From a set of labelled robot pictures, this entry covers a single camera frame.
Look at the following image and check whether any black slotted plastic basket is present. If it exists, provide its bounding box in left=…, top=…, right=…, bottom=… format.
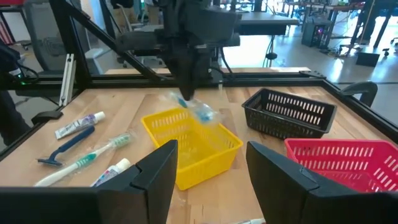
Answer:
left=241, top=88, right=338, bottom=140

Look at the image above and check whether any silver aluminium extrusion piece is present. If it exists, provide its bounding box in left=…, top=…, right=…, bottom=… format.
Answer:
left=58, top=53, right=76, bottom=107

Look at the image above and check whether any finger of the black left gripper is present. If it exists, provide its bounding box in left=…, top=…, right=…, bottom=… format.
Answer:
left=186, top=49, right=213, bottom=101
left=160, top=49, right=189, bottom=101

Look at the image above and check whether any background workbench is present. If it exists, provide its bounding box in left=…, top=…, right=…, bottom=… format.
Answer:
left=281, top=0, right=398, bottom=57

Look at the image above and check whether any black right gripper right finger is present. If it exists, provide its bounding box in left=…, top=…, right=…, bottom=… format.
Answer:
left=246, top=141, right=321, bottom=224

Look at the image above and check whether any dark background desk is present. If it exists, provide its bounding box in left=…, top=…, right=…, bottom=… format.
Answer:
left=236, top=11, right=300, bottom=62

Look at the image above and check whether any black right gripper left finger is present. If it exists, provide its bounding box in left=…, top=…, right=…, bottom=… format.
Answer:
left=98, top=139, right=178, bottom=224

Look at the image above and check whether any grey mesh office chair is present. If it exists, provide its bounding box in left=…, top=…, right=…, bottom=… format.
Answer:
left=24, top=0, right=103, bottom=75

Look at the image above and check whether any black chair armrest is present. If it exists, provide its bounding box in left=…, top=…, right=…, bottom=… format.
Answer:
left=30, top=110, right=64, bottom=126
left=340, top=81, right=379, bottom=108

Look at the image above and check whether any green white toothbrush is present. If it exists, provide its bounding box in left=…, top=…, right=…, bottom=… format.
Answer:
left=34, top=132, right=134, bottom=187

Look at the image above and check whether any dark blue disposable razor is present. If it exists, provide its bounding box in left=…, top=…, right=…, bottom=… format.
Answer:
left=37, top=125, right=96, bottom=167

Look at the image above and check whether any person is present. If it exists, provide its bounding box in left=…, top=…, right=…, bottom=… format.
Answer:
left=0, top=90, right=32, bottom=147
left=110, top=0, right=139, bottom=30

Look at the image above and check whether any red slotted plastic basket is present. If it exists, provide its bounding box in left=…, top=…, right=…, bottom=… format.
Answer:
left=284, top=138, right=398, bottom=194

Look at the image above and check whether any black aluminium table frame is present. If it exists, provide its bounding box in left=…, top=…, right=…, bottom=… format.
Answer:
left=0, top=0, right=398, bottom=162

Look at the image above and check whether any yellow slotted plastic basket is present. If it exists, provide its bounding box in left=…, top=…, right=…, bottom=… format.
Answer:
left=141, top=107, right=244, bottom=191

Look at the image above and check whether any black device with green light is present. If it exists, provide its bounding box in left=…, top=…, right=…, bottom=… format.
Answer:
left=0, top=40, right=40, bottom=86

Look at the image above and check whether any blue white toothbrush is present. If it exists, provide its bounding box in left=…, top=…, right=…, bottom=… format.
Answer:
left=169, top=91, right=223, bottom=125

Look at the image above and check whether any black box on floor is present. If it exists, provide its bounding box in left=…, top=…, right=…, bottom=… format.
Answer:
left=355, top=52, right=381, bottom=68

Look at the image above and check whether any black computer tower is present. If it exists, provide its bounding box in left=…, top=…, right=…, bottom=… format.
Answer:
left=301, top=17, right=333, bottom=48

